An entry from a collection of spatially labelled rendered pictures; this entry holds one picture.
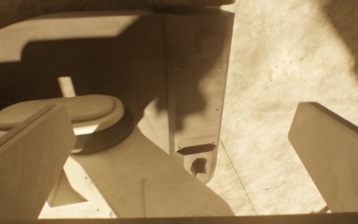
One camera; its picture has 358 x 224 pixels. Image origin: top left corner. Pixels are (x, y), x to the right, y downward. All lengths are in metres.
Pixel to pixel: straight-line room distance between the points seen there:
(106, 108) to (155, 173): 0.14
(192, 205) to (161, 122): 0.34
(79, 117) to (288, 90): 0.76
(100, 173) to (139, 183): 0.06
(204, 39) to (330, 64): 0.67
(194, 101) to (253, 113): 0.41
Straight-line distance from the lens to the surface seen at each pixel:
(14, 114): 0.42
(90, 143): 0.35
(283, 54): 0.82
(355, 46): 1.04
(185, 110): 0.51
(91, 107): 0.37
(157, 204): 0.23
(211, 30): 0.44
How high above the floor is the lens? 0.61
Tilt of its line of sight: 57 degrees down
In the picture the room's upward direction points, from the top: 157 degrees clockwise
